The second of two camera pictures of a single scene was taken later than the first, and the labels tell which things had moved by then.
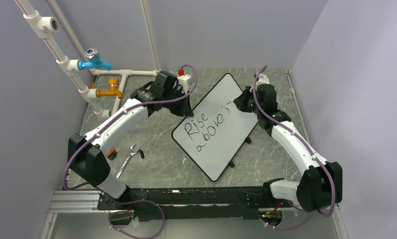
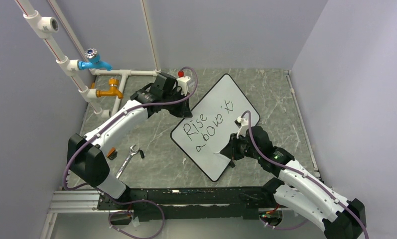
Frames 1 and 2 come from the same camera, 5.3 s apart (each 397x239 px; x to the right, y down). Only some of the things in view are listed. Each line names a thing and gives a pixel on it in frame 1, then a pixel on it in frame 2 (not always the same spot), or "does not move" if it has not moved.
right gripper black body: [248, 103] to [240, 147]
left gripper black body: [177, 107] does not move
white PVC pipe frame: [42, 26] does not move
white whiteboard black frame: [218, 129] does not move
